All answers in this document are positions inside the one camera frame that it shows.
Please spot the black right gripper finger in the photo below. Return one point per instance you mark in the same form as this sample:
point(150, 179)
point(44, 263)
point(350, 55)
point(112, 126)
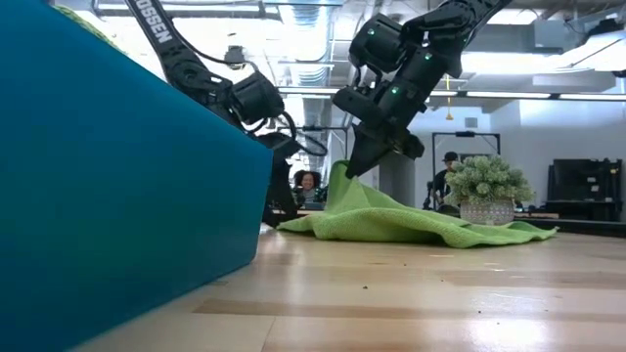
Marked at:
point(367, 151)

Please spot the teal plastic tray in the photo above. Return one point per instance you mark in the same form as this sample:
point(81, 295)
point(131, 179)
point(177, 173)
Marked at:
point(122, 195)

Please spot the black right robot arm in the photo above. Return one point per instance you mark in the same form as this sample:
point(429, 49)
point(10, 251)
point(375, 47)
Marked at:
point(381, 44)

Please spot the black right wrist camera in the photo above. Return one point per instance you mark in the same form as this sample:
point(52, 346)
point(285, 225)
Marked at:
point(357, 105)

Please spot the black aluminium table frame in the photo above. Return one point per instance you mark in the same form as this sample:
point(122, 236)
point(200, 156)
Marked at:
point(577, 226)

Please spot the green microfiber towel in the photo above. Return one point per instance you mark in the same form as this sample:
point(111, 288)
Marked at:
point(78, 17)
point(371, 215)

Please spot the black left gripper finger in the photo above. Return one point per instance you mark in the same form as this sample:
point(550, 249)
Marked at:
point(283, 195)

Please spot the black metal gantry frame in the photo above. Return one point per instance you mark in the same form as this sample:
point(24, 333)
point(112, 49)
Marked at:
point(464, 133)

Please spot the artificial potted plant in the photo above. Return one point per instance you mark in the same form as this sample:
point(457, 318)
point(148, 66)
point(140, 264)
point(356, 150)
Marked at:
point(484, 183)

